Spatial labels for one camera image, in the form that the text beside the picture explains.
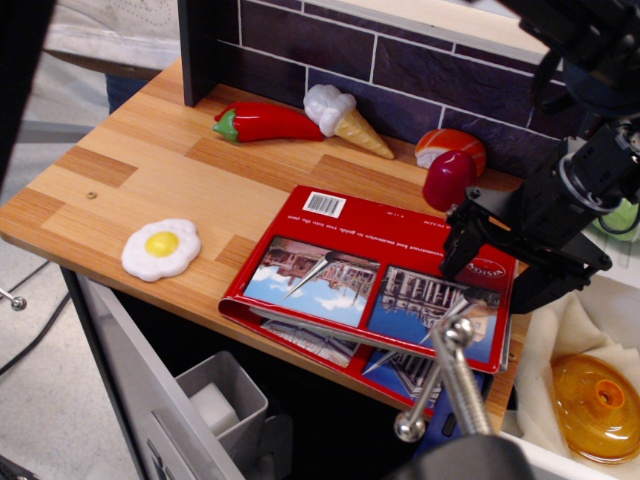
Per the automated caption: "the grey plastic bin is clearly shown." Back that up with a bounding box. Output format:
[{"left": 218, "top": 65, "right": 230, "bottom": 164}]
[{"left": 177, "top": 351, "right": 268, "bottom": 472}]

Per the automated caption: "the black floor cable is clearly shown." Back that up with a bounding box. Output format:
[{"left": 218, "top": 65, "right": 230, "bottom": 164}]
[{"left": 0, "top": 259, "right": 71, "bottom": 376}]

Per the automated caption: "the cream cloth in sink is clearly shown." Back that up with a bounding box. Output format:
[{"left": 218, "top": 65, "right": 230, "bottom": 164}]
[{"left": 515, "top": 294, "right": 639, "bottom": 458}]

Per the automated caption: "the red spiral-bound photo book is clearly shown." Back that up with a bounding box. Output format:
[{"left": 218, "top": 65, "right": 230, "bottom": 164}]
[{"left": 219, "top": 186, "right": 517, "bottom": 405}]

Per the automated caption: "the toy fried egg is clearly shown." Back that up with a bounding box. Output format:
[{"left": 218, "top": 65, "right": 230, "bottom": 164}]
[{"left": 121, "top": 219, "right": 201, "bottom": 282}]

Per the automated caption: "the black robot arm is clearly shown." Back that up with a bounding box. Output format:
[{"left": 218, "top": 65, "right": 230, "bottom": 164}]
[{"left": 440, "top": 1, "right": 639, "bottom": 314}]

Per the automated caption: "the green toy cabbage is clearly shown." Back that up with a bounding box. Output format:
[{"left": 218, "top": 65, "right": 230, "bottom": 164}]
[{"left": 593, "top": 199, "right": 639, "bottom": 242}]

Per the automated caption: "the white dish rack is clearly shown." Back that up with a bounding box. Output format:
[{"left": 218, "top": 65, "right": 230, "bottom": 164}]
[{"left": 587, "top": 231, "right": 639, "bottom": 288}]

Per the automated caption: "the toy ice cream cone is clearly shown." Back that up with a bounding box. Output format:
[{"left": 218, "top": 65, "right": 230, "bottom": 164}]
[{"left": 303, "top": 84, "right": 395, "bottom": 160}]

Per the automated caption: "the toy salmon sushi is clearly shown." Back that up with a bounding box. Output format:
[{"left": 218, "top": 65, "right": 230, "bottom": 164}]
[{"left": 414, "top": 128, "right": 487, "bottom": 176}]

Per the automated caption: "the red toy chili pepper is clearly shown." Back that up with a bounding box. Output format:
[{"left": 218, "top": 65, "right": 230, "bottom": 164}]
[{"left": 212, "top": 101, "right": 324, "bottom": 143}]

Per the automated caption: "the grey cabinet door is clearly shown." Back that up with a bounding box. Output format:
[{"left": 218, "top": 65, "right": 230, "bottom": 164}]
[{"left": 76, "top": 275, "right": 243, "bottom": 479}]

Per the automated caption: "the chrome faucet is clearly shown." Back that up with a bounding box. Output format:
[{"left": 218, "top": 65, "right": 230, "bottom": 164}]
[{"left": 394, "top": 314, "right": 494, "bottom": 443}]

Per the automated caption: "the orange plastic pot lid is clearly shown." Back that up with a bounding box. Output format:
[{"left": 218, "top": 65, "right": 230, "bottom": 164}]
[{"left": 552, "top": 354, "right": 639, "bottom": 465}]

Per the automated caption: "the white sneaker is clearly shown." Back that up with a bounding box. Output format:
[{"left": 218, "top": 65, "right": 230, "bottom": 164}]
[{"left": 44, "top": 0, "right": 180, "bottom": 75}]

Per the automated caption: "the chrome knob at left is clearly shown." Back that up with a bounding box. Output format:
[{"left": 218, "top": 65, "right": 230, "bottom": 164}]
[{"left": 0, "top": 289, "right": 28, "bottom": 312}]

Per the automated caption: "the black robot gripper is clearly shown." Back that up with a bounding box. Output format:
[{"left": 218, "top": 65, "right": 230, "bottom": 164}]
[{"left": 440, "top": 144, "right": 612, "bottom": 314}]

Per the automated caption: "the dark red plastic dome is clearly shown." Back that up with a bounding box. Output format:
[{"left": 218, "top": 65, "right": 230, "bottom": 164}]
[{"left": 423, "top": 150, "right": 477, "bottom": 212}]

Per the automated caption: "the white foam block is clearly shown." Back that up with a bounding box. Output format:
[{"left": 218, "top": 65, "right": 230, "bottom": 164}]
[{"left": 189, "top": 383, "right": 240, "bottom": 436}]

